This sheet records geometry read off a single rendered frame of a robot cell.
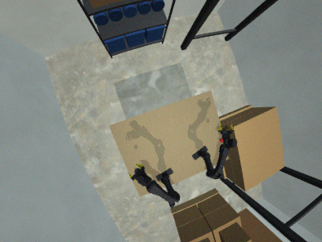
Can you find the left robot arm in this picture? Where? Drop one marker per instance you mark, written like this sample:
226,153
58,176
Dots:
156,189

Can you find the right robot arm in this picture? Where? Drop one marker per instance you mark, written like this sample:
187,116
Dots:
224,152

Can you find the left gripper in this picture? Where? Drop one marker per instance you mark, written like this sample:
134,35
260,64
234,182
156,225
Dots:
134,176

